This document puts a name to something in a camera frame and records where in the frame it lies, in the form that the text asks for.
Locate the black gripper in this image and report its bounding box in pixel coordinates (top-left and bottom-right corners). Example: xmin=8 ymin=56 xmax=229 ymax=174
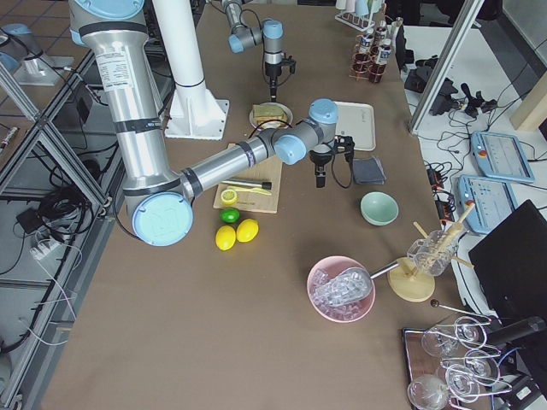
xmin=264 ymin=54 xmax=296 ymax=103
xmin=309 ymin=136 xmax=355 ymax=188

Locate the white round plate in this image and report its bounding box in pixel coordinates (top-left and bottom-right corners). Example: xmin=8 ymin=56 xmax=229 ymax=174
xmin=249 ymin=102 xmax=293 ymax=129

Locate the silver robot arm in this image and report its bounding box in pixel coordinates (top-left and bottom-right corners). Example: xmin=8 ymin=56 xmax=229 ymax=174
xmin=69 ymin=1 xmax=338 ymax=246
xmin=221 ymin=0 xmax=297 ymax=103

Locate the cream rabbit tray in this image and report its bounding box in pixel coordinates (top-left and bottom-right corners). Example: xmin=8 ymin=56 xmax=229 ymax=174
xmin=334 ymin=101 xmax=376 ymax=151

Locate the tray of wine glasses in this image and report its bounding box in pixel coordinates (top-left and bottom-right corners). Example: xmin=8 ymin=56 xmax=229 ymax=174
xmin=402 ymin=314 xmax=512 ymax=409

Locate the grey folded cloth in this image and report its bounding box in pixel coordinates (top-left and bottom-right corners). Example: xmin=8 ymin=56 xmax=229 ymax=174
xmin=352 ymin=156 xmax=386 ymax=185

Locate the wooden cutting board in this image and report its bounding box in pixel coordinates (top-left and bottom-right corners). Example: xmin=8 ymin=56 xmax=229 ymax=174
xmin=213 ymin=156 xmax=283 ymax=214

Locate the steel muddler black tip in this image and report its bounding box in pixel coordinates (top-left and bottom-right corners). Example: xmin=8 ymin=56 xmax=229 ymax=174
xmin=221 ymin=179 xmax=273 ymax=190

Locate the mint green bowl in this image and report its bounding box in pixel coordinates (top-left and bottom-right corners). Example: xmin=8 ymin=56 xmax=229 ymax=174
xmin=360 ymin=191 xmax=399 ymax=226

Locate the tea bottle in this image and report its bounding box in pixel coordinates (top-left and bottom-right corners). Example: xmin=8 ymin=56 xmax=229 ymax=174
xmin=373 ymin=20 xmax=387 ymax=46
xmin=356 ymin=30 xmax=373 ymax=73
xmin=368 ymin=38 xmax=391 ymax=84

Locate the yellow lemon near lime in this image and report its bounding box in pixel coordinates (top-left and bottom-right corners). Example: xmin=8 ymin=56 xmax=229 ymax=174
xmin=236 ymin=219 xmax=259 ymax=243

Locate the half lemon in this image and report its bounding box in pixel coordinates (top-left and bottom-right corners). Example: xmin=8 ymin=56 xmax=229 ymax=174
xmin=220 ymin=188 xmax=238 ymax=206

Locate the pink bowl with ice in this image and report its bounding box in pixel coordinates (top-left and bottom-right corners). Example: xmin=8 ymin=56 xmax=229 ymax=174
xmin=307 ymin=255 xmax=375 ymax=323

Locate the green lime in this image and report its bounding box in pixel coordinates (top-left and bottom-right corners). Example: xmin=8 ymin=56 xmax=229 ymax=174
xmin=220 ymin=208 xmax=240 ymax=224

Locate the white cup rack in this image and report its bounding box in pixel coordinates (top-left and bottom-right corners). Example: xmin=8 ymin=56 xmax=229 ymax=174
xmin=335 ymin=0 xmax=385 ymax=32

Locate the yellow lemon far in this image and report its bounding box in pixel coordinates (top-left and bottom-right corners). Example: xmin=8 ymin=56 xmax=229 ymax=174
xmin=215 ymin=225 xmax=237 ymax=251

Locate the metal ice scoop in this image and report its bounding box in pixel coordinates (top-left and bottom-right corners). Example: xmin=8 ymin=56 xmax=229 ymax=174
xmin=316 ymin=261 xmax=399 ymax=307

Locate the wooden mug tree stand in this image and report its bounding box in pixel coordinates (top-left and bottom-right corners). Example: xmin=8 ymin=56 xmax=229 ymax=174
xmin=388 ymin=201 xmax=475 ymax=302

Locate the glass mug on stand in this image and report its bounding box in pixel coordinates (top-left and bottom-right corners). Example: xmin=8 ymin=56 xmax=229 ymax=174
xmin=407 ymin=230 xmax=458 ymax=277

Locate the blue teach pendant near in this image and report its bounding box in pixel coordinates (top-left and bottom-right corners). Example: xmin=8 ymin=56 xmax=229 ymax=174
xmin=458 ymin=175 xmax=518 ymax=234

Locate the blue teach pendant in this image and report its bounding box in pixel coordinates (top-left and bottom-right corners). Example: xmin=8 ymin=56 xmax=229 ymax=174
xmin=470 ymin=132 xmax=535 ymax=183
xmin=458 ymin=175 xmax=518 ymax=234

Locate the blue teach pendant far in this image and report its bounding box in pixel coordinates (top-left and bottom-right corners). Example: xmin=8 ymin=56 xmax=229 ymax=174
xmin=470 ymin=132 xmax=535 ymax=183

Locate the black laptop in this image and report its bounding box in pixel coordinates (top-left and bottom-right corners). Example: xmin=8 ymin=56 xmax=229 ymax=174
xmin=469 ymin=200 xmax=546 ymax=319

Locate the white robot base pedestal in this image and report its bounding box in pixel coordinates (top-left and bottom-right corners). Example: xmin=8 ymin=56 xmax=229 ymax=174
xmin=153 ymin=0 xmax=229 ymax=140

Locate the copper wire bottle rack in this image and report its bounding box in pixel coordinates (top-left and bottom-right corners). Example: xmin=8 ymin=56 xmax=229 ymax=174
xmin=349 ymin=35 xmax=379 ymax=82

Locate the aluminium frame post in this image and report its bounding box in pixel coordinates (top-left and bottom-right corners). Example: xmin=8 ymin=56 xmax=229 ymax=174
xmin=409 ymin=0 xmax=484 ymax=135

